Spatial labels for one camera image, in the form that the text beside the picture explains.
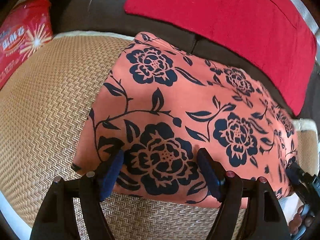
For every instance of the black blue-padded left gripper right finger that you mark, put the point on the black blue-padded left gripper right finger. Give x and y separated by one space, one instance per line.
294 174

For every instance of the orange floral patterned garment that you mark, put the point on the orange floral patterned garment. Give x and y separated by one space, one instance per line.
160 105

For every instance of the dark brown leather sofa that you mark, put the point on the dark brown leather sofa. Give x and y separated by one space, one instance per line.
109 16

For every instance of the person's right hand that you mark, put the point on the person's right hand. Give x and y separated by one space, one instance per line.
298 221

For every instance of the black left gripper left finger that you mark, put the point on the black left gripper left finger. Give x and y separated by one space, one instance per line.
56 216

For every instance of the red printed snack bag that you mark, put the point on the red printed snack bag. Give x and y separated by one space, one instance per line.
26 29

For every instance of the woven bamboo seat mat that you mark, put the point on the woven bamboo seat mat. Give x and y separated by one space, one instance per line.
43 109

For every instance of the grey knitted blanket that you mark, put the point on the grey knitted blanket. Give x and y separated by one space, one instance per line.
307 17

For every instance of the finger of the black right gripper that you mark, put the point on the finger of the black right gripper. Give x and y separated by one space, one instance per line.
249 208

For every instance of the red cloth on sofa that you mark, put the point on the red cloth on sofa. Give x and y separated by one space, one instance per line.
271 34

